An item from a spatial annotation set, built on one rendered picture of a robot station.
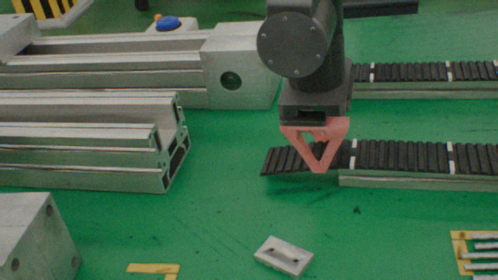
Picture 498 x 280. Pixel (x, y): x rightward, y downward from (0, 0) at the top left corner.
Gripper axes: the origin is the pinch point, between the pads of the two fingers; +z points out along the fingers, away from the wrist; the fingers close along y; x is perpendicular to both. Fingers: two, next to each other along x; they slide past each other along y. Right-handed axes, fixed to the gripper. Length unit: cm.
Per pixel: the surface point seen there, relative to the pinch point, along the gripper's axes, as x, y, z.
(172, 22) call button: -28.6, -30.9, -4.2
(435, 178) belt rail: 12.1, 1.1, 2.3
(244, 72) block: -11.9, -14.2, -2.9
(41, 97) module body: -36.8, -3.6, -5.1
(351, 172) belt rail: 3.4, 1.8, 1.4
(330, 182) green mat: 1.0, 1.1, 3.4
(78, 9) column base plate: -211, -274, 74
